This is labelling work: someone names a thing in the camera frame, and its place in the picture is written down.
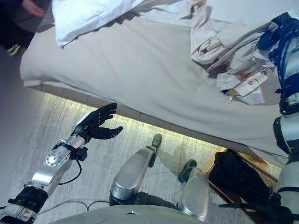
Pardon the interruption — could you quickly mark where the grey robot torso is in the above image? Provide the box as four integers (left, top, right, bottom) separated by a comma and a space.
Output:
38, 206, 206, 224

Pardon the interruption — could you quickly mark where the black garment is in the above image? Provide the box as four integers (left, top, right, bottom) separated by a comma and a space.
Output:
208, 149, 281, 211

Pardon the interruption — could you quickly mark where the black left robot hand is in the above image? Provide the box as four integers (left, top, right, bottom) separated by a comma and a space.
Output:
71, 102, 124, 143

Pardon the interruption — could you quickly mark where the person in dark clothes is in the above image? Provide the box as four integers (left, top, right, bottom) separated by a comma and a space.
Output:
0, 0, 55, 57

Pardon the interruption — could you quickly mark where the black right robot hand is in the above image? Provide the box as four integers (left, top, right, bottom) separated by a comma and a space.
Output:
256, 9, 299, 57

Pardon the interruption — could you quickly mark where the woven wicker basket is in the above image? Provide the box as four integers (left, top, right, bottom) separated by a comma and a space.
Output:
200, 146, 281, 224

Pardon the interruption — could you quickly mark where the white garment with blue label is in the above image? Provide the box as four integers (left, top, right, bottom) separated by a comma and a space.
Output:
216, 52, 277, 106

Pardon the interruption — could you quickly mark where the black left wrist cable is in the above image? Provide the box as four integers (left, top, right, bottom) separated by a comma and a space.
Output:
57, 158, 111, 211

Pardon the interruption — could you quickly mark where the bed with grey sheet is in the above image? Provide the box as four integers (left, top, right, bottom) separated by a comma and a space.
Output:
19, 0, 299, 162

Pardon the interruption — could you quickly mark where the silver left robot leg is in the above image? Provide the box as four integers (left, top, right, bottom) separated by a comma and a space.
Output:
109, 133, 163, 208

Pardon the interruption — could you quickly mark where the beige garment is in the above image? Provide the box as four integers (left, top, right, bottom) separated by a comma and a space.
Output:
179, 0, 279, 73

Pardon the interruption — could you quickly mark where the white duvet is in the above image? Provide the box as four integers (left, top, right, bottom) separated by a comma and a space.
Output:
50, 0, 146, 49

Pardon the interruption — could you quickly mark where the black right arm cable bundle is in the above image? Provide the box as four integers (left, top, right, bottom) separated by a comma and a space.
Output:
275, 35, 299, 115

